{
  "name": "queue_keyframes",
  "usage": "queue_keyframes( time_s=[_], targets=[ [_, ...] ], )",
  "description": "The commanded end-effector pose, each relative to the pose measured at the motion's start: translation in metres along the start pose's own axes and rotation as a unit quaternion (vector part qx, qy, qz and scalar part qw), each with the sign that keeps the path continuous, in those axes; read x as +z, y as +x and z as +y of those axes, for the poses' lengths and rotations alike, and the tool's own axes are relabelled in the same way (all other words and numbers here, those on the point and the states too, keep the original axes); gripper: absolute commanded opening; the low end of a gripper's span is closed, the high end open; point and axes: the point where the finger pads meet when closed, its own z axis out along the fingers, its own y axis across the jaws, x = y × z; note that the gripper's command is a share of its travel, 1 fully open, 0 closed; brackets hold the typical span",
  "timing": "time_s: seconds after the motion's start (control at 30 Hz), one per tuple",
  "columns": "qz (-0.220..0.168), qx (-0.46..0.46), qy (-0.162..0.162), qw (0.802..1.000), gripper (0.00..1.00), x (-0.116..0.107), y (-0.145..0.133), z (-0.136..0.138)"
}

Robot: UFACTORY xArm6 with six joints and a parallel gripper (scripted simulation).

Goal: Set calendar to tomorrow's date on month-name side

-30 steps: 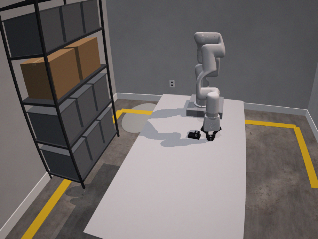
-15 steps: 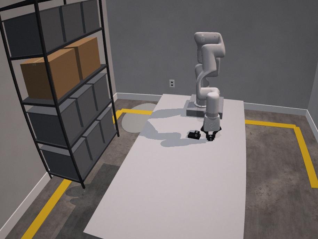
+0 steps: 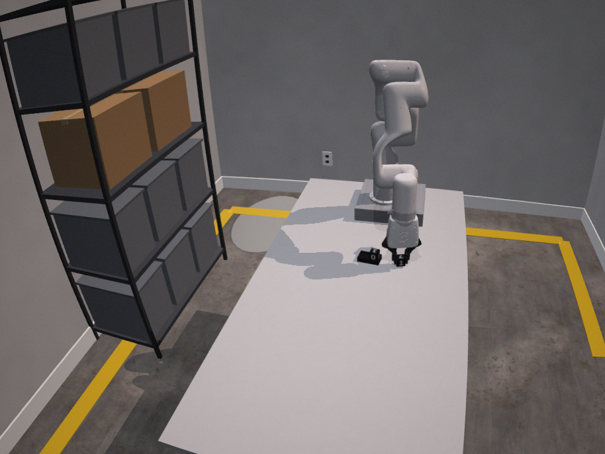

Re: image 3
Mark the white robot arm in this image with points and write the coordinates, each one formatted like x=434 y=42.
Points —
x=396 y=184

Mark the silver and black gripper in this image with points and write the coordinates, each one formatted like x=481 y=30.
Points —
x=402 y=235

